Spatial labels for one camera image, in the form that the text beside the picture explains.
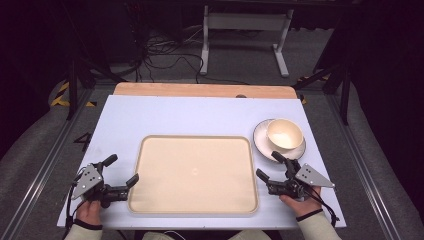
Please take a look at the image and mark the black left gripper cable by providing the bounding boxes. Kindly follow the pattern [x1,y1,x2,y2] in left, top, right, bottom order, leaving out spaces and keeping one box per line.
[65,173,86,231]

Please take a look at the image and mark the yellow black floor tape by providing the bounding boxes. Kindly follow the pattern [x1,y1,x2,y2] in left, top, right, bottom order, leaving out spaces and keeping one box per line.
[49,80,98,108]

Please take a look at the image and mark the black floor cables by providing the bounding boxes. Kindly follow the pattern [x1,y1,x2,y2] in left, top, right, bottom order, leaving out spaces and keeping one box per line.
[132,24,249,85]

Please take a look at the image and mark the white round plate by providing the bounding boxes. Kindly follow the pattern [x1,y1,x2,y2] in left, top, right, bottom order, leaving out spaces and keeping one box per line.
[252,118,307,164]

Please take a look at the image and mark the black tripod stand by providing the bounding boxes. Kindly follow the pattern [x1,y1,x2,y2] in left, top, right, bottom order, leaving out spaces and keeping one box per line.
[292,49,353,127]
[61,0,128,122]

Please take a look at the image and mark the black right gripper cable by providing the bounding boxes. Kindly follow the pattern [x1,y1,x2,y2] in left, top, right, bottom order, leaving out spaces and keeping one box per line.
[308,186,341,228]

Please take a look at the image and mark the person's left hand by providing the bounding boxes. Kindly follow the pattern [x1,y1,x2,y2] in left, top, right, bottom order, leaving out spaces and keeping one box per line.
[75,199,103,226]

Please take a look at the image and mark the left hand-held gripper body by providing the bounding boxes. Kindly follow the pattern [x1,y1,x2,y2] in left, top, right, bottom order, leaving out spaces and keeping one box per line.
[71,162,130,209]

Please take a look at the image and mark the aluminium floor rail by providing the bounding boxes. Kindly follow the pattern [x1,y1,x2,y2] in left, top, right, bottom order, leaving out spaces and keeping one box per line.
[0,88,96,240]
[324,93,399,240]

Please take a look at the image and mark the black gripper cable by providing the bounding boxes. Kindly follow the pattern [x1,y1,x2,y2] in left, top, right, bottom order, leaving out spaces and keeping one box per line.
[65,173,86,231]
[308,186,341,228]

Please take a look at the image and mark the person's right hand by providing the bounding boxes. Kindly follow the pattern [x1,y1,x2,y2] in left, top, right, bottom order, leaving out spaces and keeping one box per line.
[279,186,324,219]

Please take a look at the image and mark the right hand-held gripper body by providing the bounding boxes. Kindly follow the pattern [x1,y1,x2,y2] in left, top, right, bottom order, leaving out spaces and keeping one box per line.
[267,160,336,201]

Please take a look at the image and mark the white metal stand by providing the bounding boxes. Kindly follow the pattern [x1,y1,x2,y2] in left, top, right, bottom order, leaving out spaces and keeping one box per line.
[199,4,295,79]

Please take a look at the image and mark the cream bowl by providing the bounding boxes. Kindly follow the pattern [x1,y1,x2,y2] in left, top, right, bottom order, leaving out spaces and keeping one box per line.
[265,117,305,151]

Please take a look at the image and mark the beige rectangular tray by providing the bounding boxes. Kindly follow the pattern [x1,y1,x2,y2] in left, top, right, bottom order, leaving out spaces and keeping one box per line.
[127,134,260,215]

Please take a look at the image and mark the wooden table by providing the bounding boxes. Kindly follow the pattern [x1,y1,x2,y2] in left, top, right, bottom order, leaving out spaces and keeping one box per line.
[113,82,298,100]

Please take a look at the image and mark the person's legs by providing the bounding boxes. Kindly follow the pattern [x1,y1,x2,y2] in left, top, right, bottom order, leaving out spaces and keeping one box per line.
[142,229,273,240]

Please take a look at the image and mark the white table mat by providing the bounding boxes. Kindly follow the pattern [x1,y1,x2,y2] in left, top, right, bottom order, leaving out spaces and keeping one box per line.
[56,94,347,231]

